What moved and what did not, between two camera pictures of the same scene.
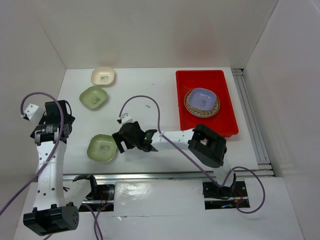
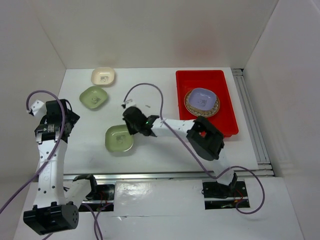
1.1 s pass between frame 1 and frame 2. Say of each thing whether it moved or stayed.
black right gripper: moved
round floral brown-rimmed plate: stayed
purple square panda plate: stayed
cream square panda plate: stayed
